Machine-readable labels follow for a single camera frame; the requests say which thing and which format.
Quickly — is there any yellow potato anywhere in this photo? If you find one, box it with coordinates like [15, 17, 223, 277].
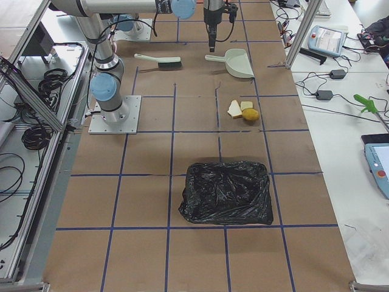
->
[242, 108, 260, 122]

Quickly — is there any black bag lined bin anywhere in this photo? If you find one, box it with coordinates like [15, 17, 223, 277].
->
[179, 161, 274, 225]

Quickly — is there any near black power adapter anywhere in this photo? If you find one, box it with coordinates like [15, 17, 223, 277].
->
[315, 90, 333, 101]

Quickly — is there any black bar tool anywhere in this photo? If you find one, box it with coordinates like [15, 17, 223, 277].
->
[299, 47, 327, 65]

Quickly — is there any near teach pendant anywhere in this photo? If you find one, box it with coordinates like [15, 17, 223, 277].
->
[361, 134, 388, 199]

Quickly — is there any pale green dustpan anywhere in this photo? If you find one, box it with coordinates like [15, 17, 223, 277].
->
[205, 49, 255, 78]

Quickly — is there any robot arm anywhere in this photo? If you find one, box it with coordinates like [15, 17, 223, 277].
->
[52, 1, 196, 124]
[108, 14, 144, 35]

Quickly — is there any pale green hand brush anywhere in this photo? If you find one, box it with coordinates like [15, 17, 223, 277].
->
[134, 54, 182, 69]

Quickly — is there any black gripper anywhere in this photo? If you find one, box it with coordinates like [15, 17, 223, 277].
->
[203, 0, 224, 52]

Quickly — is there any large bread slice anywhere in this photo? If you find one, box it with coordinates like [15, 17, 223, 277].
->
[227, 100, 242, 119]

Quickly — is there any black power adapter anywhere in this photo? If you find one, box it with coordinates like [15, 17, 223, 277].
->
[329, 69, 346, 80]
[315, 90, 333, 101]

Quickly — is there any aluminium frame post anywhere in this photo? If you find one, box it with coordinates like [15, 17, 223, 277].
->
[284, 0, 322, 69]

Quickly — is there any far black power adapter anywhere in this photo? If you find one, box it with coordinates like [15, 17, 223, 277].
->
[329, 69, 346, 80]

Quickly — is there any small bread slice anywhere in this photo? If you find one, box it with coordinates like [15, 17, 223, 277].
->
[240, 101, 253, 111]

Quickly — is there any far teach pendant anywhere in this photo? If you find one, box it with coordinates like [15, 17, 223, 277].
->
[308, 26, 346, 57]

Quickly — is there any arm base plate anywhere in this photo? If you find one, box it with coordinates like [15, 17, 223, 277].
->
[114, 18, 153, 42]
[88, 96, 142, 134]

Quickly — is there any green handled grabber tool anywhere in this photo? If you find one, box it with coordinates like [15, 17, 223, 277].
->
[353, 94, 388, 131]

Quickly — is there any teach pendant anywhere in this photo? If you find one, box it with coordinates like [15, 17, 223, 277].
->
[308, 26, 346, 57]
[361, 134, 388, 199]

